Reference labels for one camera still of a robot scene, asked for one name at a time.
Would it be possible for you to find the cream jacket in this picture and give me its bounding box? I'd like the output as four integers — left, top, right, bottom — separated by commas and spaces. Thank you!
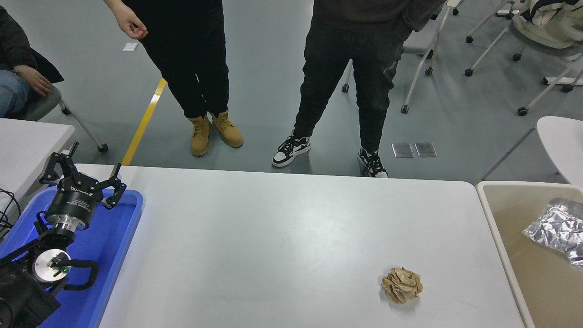
511, 0, 583, 49

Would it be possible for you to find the silver foil tray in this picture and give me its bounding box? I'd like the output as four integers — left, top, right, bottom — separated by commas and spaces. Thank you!
522, 197, 583, 272

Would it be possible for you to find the blue plastic tray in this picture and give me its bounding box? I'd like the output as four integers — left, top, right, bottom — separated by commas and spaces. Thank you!
0, 187, 144, 328

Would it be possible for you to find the seated person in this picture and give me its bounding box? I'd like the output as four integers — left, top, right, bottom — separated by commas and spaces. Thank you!
0, 5, 64, 118

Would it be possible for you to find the thin black cable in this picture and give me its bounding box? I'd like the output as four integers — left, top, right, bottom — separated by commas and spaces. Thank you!
0, 189, 21, 240

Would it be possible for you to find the person's right hand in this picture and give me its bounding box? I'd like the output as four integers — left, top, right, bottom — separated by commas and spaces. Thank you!
115, 5, 148, 40

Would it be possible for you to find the seated person's hand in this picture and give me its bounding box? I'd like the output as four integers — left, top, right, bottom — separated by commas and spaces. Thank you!
13, 65, 52, 97

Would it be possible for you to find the tan paper ball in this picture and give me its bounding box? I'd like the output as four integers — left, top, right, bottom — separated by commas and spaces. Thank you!
381, 267, 424, 304

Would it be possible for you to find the white rectangular side table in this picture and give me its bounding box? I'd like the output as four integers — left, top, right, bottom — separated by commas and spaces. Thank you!
0, 118, 75, 215

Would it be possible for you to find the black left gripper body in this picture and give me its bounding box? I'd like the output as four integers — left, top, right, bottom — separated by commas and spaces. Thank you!
45, 175, 102, 225

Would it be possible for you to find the white frame rolling chair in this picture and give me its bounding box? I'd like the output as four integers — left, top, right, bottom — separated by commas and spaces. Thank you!
465, 0, 515, 44
464, 20, 583, 117

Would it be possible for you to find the grey seat white frame chair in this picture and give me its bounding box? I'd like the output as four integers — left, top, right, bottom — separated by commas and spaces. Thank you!
342, 0, 460, 114

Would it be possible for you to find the large pale plastic bin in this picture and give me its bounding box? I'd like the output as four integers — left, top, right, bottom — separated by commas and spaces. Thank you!
475, 180, 583, 328

